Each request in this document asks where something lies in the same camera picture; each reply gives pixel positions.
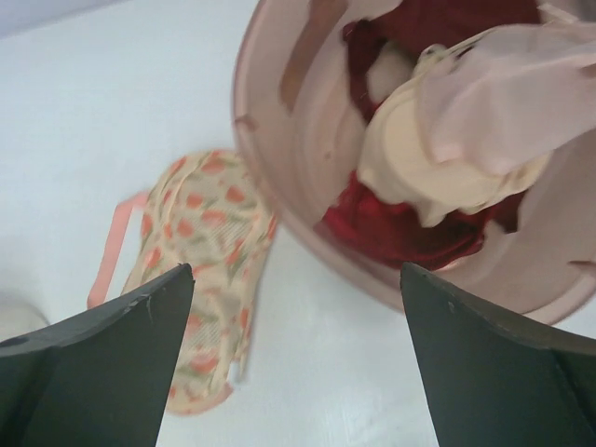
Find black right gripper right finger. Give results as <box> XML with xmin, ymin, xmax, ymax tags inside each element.
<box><xmin>400</xmin><ymin>264</ymin><xmax>595</xmax><ymax>446</ymax></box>

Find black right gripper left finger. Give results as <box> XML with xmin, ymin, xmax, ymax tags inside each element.
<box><xmin>1</xmin><ymin>264</ymin><xmax>195</xmax><ymax>446</ymax></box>

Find white mesh laundry bag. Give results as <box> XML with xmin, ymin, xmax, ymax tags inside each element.
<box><xmin>0</xmin><ymin>295</ymin><xmax>48</xmax><ymax>342</ymax></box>

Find beige bra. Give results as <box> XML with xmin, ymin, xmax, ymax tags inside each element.
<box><xmin>357</xmin><ymin>9</ymin><xmax>595</xmax><ymax>227</ymax></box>

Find floral mesh laundry bag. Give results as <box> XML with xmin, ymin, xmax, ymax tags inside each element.
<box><xmin>87</xmin><ymin>149</ymin><xmax>277</xmax><ymax>415</ymax></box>

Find dark red bra in basket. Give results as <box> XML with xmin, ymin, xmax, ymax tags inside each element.
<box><xmin>342</xmin><ymin>0</ymin><xmax>541</xmax><ymax>122</ymax></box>

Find translucent pink plastic basket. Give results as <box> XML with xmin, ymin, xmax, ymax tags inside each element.
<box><xmin>233</xmin><ymin>1</ymin><xmax>595</xmax><ymax>324</ymax></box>

